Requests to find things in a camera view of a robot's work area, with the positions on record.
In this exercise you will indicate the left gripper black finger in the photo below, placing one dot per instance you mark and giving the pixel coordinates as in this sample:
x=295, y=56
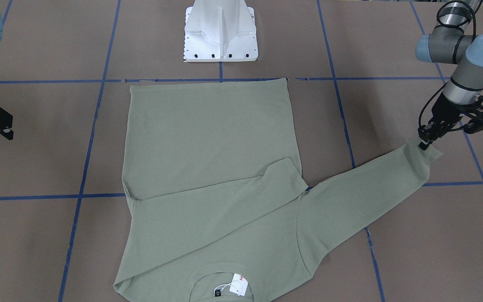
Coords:
x=423, y=145

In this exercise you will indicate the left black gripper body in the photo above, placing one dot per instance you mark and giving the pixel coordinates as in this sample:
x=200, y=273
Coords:
x=446, y=108

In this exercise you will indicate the olive green long-sleeve shirt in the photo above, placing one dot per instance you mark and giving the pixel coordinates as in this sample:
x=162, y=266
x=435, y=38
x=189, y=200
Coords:
x=213, y=181

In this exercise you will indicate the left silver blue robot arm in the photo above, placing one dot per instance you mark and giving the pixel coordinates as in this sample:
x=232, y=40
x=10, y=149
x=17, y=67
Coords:
x=454, y=40

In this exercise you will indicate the white shirt price tag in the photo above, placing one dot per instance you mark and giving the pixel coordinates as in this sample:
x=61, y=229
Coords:
x=238, y=286

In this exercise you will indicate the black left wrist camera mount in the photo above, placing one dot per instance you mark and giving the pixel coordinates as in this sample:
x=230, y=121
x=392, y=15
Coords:
x=474, y=111

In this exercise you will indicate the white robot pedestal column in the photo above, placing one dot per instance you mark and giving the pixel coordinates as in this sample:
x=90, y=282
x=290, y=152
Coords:
x=220, y=31

